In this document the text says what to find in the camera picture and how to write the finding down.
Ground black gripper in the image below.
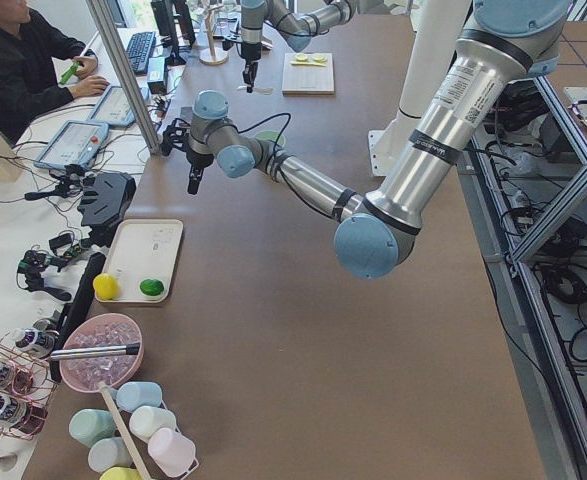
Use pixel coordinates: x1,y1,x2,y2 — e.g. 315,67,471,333
187,151,214,195
240,41,262,93

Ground green bowl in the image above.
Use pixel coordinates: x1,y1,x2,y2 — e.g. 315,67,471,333
254,130,286,148

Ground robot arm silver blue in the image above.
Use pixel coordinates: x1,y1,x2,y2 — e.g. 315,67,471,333
185,1,570,279
240,0,359,93

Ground pink bowl with ice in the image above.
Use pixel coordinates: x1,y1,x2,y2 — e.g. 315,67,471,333
59,313,144,393

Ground wooden cup stand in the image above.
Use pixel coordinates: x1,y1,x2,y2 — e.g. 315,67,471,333
199,5,228,66

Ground yellow plastic knife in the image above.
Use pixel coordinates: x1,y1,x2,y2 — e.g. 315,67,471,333
290,60,327,67

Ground bamboo cutting board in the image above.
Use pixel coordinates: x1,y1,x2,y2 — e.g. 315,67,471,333
281,52,335,95

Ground black power adapter box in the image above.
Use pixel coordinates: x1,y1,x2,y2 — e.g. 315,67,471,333
146,56,168,95

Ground teach pendant tablet far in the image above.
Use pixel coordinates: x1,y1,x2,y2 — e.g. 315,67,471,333
88,85,135,128

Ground teach pendant tablet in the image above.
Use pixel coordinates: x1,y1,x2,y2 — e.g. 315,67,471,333
88,85,135,128
34,120,110,171

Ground cream plastic tray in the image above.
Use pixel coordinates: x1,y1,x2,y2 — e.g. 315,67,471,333
95,219,184,304

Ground black monitor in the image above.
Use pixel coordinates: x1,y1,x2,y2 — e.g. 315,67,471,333
150,0,196,66

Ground black keyboard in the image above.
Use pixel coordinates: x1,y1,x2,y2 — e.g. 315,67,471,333
126,32,156,76

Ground teach pendant tablet near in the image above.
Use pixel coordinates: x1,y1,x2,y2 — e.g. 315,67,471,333
34,120,110,171

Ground green lime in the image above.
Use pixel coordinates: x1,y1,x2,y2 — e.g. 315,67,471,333
139,278,165,297

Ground yellow lemon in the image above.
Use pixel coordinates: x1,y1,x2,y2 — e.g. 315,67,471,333
92,273,119,301

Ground metal tongs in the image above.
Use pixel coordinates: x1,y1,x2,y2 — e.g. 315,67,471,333
48,343,142,361

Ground seated person black shirt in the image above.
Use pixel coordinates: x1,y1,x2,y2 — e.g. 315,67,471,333
0,1,109,144

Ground light blue cup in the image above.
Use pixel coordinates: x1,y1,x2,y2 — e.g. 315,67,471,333
116,381,163,413

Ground wooden cup rack pole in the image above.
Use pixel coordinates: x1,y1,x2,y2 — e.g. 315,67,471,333
98,382,152,480

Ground white cup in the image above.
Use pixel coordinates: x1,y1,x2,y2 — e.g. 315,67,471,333
129,406,177,442

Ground mint green cup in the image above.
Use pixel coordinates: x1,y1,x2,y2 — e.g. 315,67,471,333
68,409,116,448

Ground pink cup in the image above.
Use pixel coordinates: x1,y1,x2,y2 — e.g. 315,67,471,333
147,427,199,478

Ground pale grey blue cup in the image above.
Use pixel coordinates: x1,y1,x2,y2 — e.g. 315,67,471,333
88,437,133,473

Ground yellow cup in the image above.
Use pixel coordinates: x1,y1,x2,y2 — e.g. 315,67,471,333
99,466,141,480

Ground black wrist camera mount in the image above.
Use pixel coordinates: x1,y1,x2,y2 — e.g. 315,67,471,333
160,118,190,156

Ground aluminium frame post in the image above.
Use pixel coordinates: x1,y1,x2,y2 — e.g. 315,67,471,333
86,0,160,154

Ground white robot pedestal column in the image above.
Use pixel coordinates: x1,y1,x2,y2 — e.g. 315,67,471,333
368,0,472,177

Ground copper wire bottle rack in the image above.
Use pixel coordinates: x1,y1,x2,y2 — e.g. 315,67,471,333
0,336,57,440

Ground aluminium frame table right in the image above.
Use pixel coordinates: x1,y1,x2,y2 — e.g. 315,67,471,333
458,60,587,479

